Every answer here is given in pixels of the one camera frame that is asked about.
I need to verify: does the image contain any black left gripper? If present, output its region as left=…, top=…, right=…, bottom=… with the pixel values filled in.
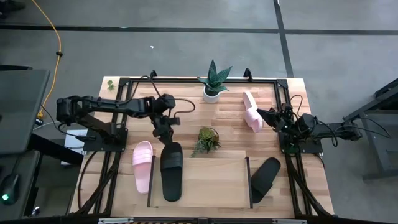
left=151, top=113, right=176, bottom=147

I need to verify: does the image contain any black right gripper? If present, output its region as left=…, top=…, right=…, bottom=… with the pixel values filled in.
left=257, top=108, right=297, bottom=135

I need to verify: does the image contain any pink rubber slide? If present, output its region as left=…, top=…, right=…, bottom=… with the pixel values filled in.
left=242, top=90, right=264, bottom=134
left=132, top=140, right=154, bottom=195

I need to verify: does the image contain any black rubber slide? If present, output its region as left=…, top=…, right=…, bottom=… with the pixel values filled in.
left=159, top=141, right=184, bottom=203
left=250, top=157, right=282, bottom=205

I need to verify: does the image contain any succulent plant in black pot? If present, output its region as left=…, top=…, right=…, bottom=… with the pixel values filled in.
left=190, top=126, right=223, bottom=159

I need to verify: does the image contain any snake plant in white pot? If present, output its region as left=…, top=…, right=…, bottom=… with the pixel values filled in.
left=197, top=59, right=233, bottom=105

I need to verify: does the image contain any white power box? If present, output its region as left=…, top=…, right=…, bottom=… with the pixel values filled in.
left=60, top=129, right=88, bottom=166

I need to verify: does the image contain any black metal stand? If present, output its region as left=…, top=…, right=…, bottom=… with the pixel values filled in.
left=343, top=77, right=398, bottom=182

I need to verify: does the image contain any dark grey desk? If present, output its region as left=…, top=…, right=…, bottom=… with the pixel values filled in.
left=0, top=64, right=51, bottom=156

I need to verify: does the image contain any black computer mouse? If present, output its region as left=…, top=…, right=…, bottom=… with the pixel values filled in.
left=0, top=173, right=21, bottom=207

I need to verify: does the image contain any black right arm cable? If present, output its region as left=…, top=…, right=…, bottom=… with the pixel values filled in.
left=289, top=94, right=304, bottom=118

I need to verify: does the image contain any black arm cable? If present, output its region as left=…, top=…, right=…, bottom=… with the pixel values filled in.
left=169, top=98, right=197, bottom=125
left=289, top=94, right=304, bottom=118

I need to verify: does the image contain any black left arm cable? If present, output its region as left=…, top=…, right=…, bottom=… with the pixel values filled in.
left=169, top=98, right=197, bottom=125

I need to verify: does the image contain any black cable from frame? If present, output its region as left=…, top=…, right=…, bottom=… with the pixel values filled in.
left=119, top=73, right=164, bottom=106

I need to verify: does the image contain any black aluminium table frame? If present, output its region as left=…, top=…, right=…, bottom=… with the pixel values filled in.
left=70, top=68, right=335, bottom=218

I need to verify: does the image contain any silver metal bracket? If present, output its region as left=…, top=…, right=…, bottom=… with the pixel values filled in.
left=272, top=218, right=308, bottom=224
left=98, top=217, right=135, bottom=224

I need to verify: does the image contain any curved black cable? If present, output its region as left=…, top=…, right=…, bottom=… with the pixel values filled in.
left=77, top=151, right=98, bottom=210

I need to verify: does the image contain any long black cable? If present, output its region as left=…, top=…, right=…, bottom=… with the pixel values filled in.
left=315, top=116, right=392, bottom=148

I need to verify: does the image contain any yellow cable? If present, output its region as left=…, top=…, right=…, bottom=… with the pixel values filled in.
left=30, top=0, right=63, bottom=120

